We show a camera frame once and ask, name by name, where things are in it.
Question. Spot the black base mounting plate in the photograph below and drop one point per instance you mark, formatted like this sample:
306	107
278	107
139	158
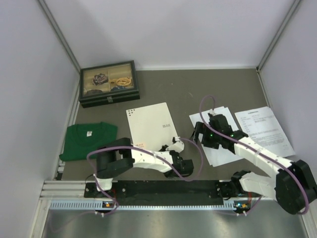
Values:
168	190

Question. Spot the aluminium rail frame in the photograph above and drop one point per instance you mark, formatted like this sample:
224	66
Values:
63	190

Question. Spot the blank white paper sheets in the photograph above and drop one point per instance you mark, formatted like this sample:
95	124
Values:
218	157

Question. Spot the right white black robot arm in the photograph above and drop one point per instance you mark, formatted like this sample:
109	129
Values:
291	184

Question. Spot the grey slotted cable duct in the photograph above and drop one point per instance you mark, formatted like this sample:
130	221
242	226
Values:
229	205

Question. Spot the printed white paper sheets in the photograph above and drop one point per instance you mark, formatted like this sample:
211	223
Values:
263	127

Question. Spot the green folded t-shirt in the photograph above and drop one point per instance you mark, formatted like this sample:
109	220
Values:
81	139

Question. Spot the white folder black inside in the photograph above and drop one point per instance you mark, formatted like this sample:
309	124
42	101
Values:
151	126

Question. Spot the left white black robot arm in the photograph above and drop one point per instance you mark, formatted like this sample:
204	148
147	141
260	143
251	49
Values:
120	156

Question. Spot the dark green glass-lid box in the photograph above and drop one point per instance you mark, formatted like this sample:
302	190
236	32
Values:
108	84

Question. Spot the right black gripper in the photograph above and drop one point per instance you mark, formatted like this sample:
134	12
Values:
200	128

